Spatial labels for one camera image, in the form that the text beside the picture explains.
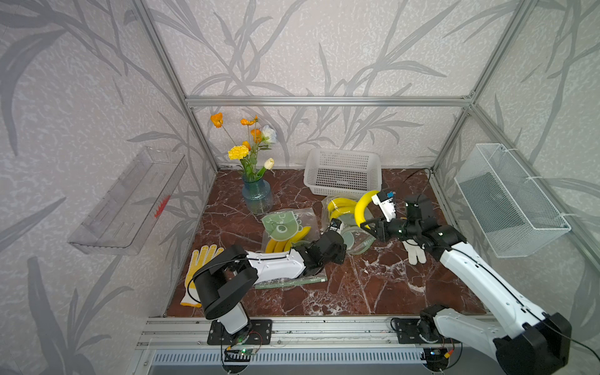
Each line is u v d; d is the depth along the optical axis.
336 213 0.99
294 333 0.75
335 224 0.77
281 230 0.91
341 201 1.00
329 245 0.66
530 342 0.37
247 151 0.84
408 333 0.73
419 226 0.58
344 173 1.19
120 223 0.64
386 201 0.67
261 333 0.73
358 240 0.96
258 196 0.96
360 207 0.76
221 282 0.45
